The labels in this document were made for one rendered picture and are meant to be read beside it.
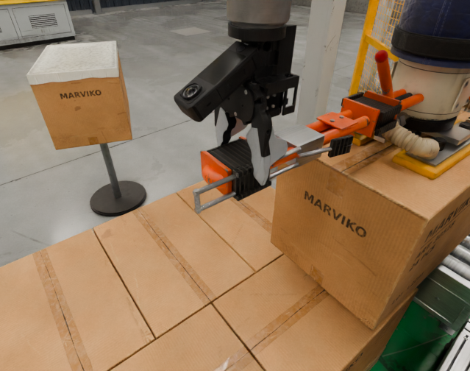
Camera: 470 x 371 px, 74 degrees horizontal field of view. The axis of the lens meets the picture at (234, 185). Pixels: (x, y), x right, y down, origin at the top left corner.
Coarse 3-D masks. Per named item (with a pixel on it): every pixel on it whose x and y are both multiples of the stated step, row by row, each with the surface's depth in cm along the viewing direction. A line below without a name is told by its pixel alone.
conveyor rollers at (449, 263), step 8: (464, 240) 127; (456, 248) 123; (464, 248) 123; (448, 256) 119; (456, 256) 123; (464, 256) 120; (448, 264) 117; (456, 264) 116; (456, 272) 116; (464, 272) 114
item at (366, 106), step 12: (348, 96) 67; (360, 96) 69; (372, 96) 68; (384, 96) 66; (348, 108) 65; (360, 108) 63; (372, 108) 61; (384, 108) 64; (396, 108) 62; (372, 120) 62; (384, 120) 63; (396, 120) 65; (360, 132) 65; (372, 132) 63
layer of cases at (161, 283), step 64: (192, 192) 151; (64, 256) 120; (128, 256) 120; (192, 256) 120; (256, 256) 120; (0, 320) 99; (64, 320) 99; (128, 320) 99; (192, 320) 99; (256, 320) 99; (320, 320) 99; (384, 320) 99
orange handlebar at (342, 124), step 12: (396, 96) 73; (420, 96) 72; (324, 120) 60; (336, 120) 60; (348, 120) 60; (360, 120) 61; (324, 132) 57; (336, 132) 57; (348, 132) 59; (324, 144) 56; (288, 156) 51; (204, 168) 48; (204, 180) 47; (216, 180) 45
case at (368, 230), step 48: (384, 144) 82; (288, 192) 90; (336, 192) 75; (384, 192) 65; (432, 192) 65; (288, 240) 98; (336, 240) 81; (384, 240) 69; (432, 240) 72; (336, 288) 88; (384, 288) 74
